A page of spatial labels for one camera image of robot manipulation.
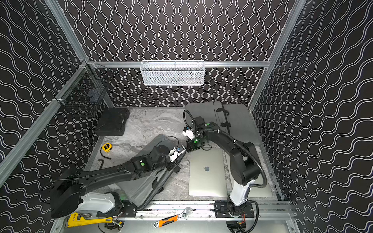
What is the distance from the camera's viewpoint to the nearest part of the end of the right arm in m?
0.67

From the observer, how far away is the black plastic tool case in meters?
1.03

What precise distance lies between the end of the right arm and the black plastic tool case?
552 mm
